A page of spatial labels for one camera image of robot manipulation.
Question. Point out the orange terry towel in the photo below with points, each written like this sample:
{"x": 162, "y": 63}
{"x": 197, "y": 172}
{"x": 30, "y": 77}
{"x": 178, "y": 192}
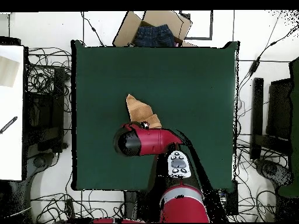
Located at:
{"x": 140, "y": 109}

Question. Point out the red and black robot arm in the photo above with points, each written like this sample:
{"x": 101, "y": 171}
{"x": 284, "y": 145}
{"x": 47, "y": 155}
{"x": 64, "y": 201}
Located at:
{"x": 151, "y": 142}

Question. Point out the dark green tablecloth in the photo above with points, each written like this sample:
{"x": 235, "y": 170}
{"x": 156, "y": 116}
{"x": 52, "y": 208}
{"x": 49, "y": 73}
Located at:
{"x": 186, "y": 93}

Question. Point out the blue denim jeans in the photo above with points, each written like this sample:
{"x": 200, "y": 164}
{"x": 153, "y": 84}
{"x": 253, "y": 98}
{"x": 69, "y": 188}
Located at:
{"x": 154, "y": 36}

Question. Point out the open cardboard box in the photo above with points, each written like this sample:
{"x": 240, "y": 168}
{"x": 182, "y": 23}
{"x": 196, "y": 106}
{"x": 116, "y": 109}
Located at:
{"x": 127, "y": 30}

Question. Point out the black equipment stand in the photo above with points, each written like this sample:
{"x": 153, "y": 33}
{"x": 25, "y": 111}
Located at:
{"x": 58, "y": 93}
{"x": 258, "y": 105}

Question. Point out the grey chair base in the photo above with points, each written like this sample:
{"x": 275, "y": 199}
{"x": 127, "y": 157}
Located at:
{"x": 39, "y": 162}
{"x": 271, "y": 169}

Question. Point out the black power strip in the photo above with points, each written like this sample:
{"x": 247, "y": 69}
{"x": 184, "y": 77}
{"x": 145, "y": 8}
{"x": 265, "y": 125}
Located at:
{"x": 70, "y": 210}

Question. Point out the black ribbed strip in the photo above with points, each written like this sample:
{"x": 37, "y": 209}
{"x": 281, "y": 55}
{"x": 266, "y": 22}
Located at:
{"x": 9, "y": 124}

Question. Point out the white side table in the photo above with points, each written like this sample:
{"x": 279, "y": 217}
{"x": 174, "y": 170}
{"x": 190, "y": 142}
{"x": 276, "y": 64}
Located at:
{"x": 11, "y": 151}

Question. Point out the beige paper sheet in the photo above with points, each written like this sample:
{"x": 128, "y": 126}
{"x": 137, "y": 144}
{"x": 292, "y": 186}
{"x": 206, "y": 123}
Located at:
{"x": 8, "y": 72}

